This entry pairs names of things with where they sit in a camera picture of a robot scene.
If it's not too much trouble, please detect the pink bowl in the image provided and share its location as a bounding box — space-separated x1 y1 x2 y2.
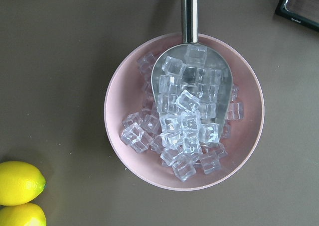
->
104 34 264 191

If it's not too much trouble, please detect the metal ice scoop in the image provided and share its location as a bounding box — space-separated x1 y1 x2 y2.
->
151 0 233 143

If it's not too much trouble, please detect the wire glass rack tray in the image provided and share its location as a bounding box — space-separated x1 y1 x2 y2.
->
275 0 319 31

